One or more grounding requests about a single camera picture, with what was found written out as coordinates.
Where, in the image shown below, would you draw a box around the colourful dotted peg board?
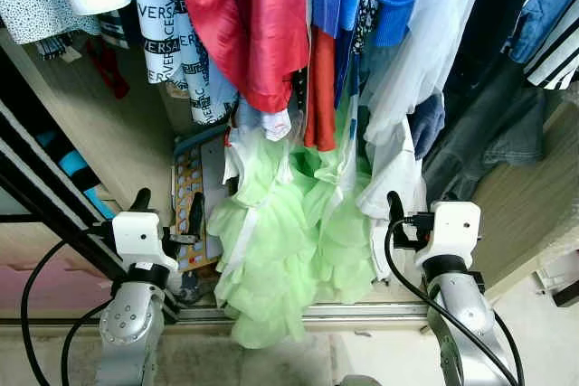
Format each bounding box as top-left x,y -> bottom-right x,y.
172,131 -> 229,274

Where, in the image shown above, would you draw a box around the white collared shirt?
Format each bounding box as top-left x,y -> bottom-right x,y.
356,119 -> 428,280

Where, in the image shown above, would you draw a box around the wooden wardrobe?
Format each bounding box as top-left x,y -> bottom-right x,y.
0,6 -> 579,315

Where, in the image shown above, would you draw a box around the cyan black striped garment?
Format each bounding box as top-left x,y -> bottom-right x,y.
36,128 -> 117,222

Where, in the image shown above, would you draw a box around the pale blue white garment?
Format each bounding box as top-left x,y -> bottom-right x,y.
222,97 -> 299,184

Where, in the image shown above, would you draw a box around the small blue denim garment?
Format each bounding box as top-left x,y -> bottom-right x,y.
409,92 -> 447,161

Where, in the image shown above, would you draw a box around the light green ruffled dress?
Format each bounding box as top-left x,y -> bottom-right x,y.
206,88 -> 379,349

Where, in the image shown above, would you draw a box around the dark grey jeans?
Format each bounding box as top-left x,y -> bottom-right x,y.
423,56 -> 548,206

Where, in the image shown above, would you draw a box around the silver floor track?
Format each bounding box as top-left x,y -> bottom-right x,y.
0,305 -> 444,328

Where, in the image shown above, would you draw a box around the pink foam mat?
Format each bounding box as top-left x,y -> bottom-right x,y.
0,255 -> 123,319

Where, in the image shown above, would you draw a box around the orange red garment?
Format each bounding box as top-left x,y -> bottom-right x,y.
303,26 -> 338,152

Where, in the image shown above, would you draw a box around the white plastic object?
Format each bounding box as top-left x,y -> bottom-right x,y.
532,249 -> 579,307

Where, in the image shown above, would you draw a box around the grey robot right leg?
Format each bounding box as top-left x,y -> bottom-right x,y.
337,374 -> 383,386

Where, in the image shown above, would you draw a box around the sheer white garment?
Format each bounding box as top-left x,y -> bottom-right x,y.
362,0 -> 494,147

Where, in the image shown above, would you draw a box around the black white Versace print garment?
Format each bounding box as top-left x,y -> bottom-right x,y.
129,0 -> 238,125

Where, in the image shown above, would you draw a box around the black white striped garment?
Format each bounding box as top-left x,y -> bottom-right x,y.
523,0 -> 579,90

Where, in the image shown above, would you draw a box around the black white dotted garment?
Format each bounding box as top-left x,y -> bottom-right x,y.
351,0 -> 392,54

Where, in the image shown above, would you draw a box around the red satin garment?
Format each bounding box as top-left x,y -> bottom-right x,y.
176,0 -> 313,114

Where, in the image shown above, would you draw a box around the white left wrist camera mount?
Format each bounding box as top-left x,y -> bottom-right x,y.
111,212 -> 179,269

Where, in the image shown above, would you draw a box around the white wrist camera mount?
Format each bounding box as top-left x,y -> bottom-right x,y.
111,212 -> 179,269
423,202 -> 482,269

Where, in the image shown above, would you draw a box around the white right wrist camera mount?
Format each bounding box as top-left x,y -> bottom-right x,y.
423,202 -> 482,269

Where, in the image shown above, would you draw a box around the black sliding door frame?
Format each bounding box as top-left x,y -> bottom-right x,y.
0,42 -> 182,324

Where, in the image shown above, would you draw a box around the dark red hanging strap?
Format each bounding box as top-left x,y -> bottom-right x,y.
86,38 -> 130,99

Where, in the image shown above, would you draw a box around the short black left arm cable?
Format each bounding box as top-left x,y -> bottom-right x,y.
60,300 -> 114,386

